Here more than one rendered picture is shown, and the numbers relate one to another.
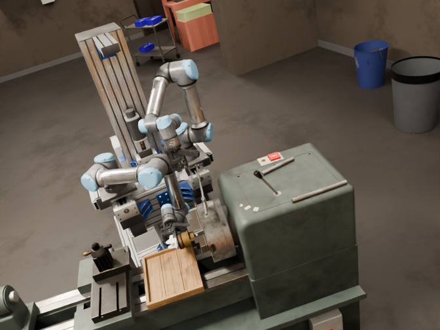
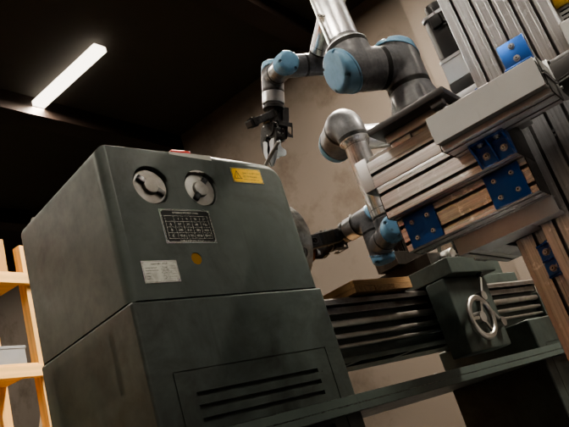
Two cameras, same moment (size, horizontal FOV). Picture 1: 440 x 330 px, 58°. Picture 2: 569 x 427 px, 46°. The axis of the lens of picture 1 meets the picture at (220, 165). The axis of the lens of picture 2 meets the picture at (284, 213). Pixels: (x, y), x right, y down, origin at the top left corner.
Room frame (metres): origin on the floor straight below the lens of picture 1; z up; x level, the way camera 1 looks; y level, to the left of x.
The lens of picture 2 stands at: (3.19, -1.19, 0.47)
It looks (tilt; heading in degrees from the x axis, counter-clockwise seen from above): 19 degrees up; 138
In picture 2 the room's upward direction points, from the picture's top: 18 degrees counter-clockwise
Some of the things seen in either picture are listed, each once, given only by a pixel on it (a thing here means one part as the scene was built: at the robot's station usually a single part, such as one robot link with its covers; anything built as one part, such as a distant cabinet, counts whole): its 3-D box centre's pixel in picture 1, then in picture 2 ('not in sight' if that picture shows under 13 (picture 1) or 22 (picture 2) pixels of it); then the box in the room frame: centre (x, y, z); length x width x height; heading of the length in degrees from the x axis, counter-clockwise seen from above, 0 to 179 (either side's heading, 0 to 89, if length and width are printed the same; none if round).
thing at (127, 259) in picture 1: (112, 266); (402, 262); (1.60, 0.71, 1.00); 0.20 x 0.10 x 0.05; 96
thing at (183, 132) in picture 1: (182, 135); (397, 65); (2.27, 0.19, 1.33); 0.13 x 0.12 x 0.14; 72
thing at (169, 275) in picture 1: (171, 273); (345, 303); (1.55, 0.41, 0.88); 0.36 x 0.30 x 0.04; 6
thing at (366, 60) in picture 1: (372, 64); not in sight; (4.94, -2.33, 0.29); 0.50 x 0.46 x 0.58; 10
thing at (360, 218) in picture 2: (167, 213); (369, 219); (1.83, 0.36, 1.08); 0.11 x 0.08 x 0.09; 5
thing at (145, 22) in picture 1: (150, 40); not in sight; (8.55, 0.77, 0.49); 0.99 x 0.58 x 0.98; 55
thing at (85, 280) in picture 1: (105, 289); (415, 291); (1.55, 0.78, 0.89); 0.53 x 0.30 x 0.06; 6
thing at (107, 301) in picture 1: (110, 282); (399, 280); (1.54, 0.73, 0.95); 0.43 x 0.18 x 0.04; 6
